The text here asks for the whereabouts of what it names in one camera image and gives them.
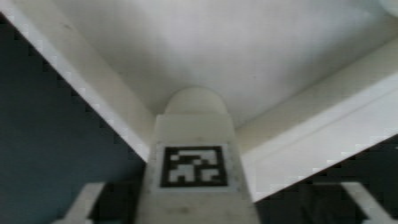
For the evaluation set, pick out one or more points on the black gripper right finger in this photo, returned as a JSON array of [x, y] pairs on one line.
[[377, 215]]

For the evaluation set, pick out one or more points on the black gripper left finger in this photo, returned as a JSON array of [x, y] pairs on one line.
[[82, 206]]

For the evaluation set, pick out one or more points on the white square tabletop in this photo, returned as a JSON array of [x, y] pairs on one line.
[[295, 56]]

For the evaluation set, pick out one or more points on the white U-shaped obstacle fence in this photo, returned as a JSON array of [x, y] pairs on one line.
[[325, 143]]

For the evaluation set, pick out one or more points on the white table leg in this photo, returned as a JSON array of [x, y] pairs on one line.
[[194, 188]]

